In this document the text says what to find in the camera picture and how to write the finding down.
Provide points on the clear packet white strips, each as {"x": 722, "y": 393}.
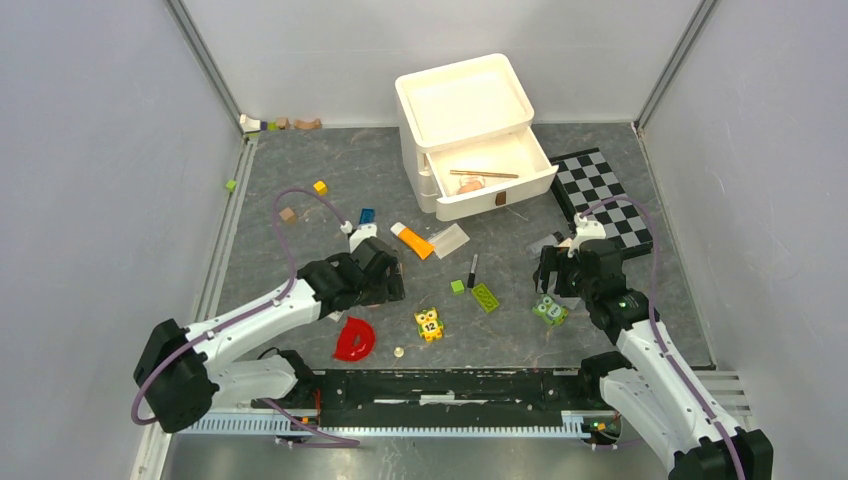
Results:
{"x": 448, "y": 240}

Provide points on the blue flat brick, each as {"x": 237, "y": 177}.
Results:
{"x": 367, "y": 216}

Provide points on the small glass bottle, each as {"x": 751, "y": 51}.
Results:
{"x": 535, "y": 248}

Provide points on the orange cream tube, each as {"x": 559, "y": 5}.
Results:
{"x": 422, "y": 248}

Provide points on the yellow owl brick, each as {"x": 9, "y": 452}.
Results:
{"x": 430, "y": 327}

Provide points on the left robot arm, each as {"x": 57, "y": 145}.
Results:
{"x": 183, "y": 372}

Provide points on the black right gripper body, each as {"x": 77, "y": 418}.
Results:
{"x": 573, "y": 284}

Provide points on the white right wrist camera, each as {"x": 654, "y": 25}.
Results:
{"x": 586, "y": 228}

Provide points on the yellow small cube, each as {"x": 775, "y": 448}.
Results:
{"x": 320, "y": 188}

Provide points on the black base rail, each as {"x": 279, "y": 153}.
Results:
{"x": 463, "y": 398}

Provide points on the lime green flat brick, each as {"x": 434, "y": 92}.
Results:
{"x": 484, "y": 298}

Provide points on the white corner block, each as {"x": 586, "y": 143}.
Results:
{"x": 250, "y": 125}

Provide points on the black grey chessboard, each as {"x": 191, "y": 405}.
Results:
{"x": 585, "y": 178}

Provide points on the white three-drawer organizer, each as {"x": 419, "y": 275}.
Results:
{"x": 469, "y": 115}

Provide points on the red arch brick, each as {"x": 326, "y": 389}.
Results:
{"x": 355, "y": 342}

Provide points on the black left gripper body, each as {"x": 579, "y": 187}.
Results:
{"x": 373, "y": 290}

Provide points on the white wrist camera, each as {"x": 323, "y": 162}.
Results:
{"x": 586, "y": 228}
{"x": 357, "y": 234}

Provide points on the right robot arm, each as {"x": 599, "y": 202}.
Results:
{"x": 645, "y": 378}

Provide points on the gold makeup brush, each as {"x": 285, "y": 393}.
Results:
{"x": 502, "y": 175}

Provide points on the small lime green cube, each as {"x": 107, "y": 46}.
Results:
{"x": 457, "y": 287}

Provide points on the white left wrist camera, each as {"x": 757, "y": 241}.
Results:
{"x": 357, "y": 234}

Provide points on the clear plastic bag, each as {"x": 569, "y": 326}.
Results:
{"x": 570, "y": 303}

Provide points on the wooden arch block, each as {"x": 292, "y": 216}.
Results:
{"x": 313, "y": 124}

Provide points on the brown small cube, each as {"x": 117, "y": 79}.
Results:
{"x": 288, "y": 215}

